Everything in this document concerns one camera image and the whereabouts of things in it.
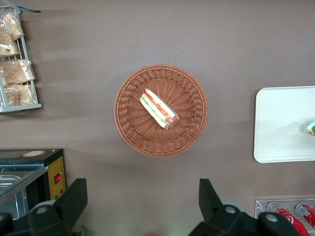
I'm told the red cola bottle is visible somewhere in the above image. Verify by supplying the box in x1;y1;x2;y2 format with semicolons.
266;201;309;236
295;203;315;228

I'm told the white wire snack rack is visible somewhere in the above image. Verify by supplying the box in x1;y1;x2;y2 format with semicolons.
0;5;43;114

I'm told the round brown wicker basket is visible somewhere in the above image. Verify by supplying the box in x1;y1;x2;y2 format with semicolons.
113;63;209;158

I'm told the black yellow food warmer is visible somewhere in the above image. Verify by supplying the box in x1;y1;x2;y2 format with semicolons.
0;148;67;219

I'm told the green gum container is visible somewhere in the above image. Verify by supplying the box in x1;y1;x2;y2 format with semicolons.
306;120;315;137

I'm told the clear bag of snacks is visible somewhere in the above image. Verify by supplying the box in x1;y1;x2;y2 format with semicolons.
1;12;25;41
0;59;36;86
0;29;20;57
3;84;38;107

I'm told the white plastic tray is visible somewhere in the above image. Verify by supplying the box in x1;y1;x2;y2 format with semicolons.
253;86;315;164

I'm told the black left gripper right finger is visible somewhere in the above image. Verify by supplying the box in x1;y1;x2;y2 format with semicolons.
188;178;308;236

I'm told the clear acrylic bottle holder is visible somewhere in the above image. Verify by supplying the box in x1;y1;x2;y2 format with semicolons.
254;198;315;236

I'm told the wrapped sandwich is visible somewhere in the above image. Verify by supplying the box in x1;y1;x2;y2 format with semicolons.
139;88;181;130

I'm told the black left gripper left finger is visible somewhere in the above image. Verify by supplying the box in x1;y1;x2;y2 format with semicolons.
0;178;88;236

